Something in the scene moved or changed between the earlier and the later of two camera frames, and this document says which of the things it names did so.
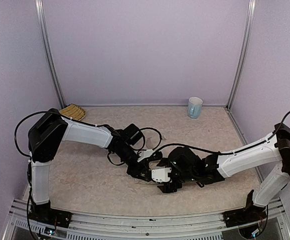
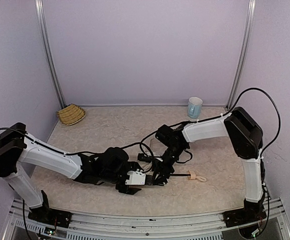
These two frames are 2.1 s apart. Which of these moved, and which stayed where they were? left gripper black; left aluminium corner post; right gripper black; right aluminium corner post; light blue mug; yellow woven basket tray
Moved: left gripper black; right gripper black
Stayed: yellow woven basket tray; right aluminium corner post; left aluminium corner post; light blue mug
